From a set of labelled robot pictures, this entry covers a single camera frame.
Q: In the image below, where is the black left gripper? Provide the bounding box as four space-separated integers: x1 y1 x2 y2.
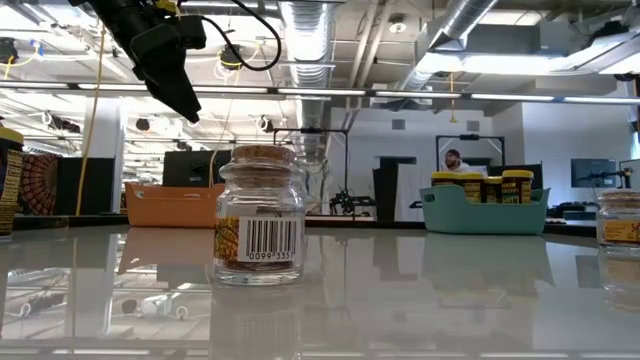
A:
69 0 207 125

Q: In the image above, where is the small cork-lid glass jar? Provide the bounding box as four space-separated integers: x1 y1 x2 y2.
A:
597 189 640 249
214 144 307 287

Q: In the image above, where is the black panel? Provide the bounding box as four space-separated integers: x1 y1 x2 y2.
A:
162 149 234 189
53 157 116 216

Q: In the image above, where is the orange plastic bin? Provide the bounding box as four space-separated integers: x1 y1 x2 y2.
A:
124 182 226 230

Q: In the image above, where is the long ceiling light strip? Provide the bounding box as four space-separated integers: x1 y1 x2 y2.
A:
0 82 640 106

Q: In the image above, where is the orange mandala patterned cloth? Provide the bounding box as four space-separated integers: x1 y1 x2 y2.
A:
19 152 60 216

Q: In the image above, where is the black cabinet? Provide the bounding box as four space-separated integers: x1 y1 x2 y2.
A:
372 156 417 223

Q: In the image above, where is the person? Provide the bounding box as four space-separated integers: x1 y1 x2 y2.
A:
440 148 489 176

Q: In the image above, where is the light teal plastic bin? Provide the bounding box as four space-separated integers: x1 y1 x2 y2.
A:
419 185 551 236

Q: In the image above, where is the thin yellow cable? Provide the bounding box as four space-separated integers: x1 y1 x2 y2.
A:
74 24 107 216

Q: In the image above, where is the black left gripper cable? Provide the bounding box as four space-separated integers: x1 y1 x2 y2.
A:
199 0 283 72

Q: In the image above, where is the silver ventilation duct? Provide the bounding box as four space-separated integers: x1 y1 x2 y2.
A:
277 0 336 166
394 0 501 111

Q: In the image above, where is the black metal rig frame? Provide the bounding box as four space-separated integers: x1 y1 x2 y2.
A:
434 133 506 174
272 127 350 214

